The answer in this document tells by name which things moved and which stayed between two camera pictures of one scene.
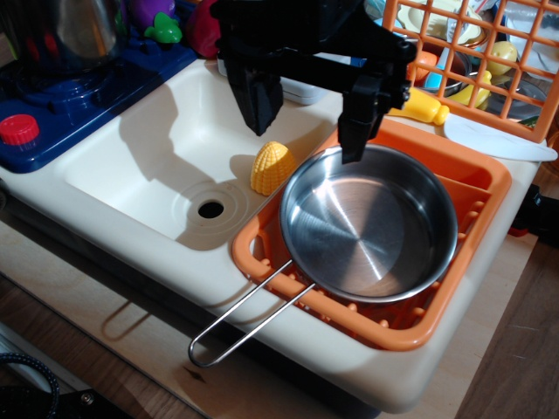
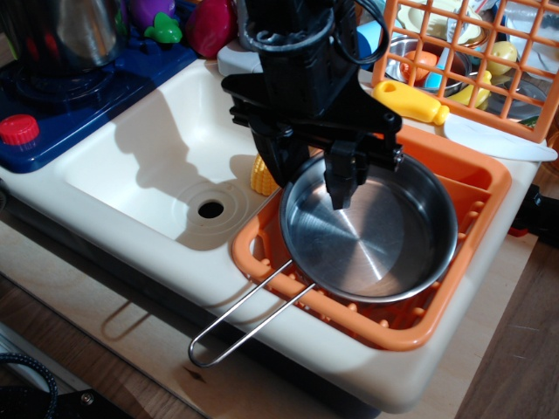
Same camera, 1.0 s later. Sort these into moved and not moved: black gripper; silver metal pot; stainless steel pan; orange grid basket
Moved: black gripper
Not moved: orange grid basket; silver metal pot; stainless steel pan
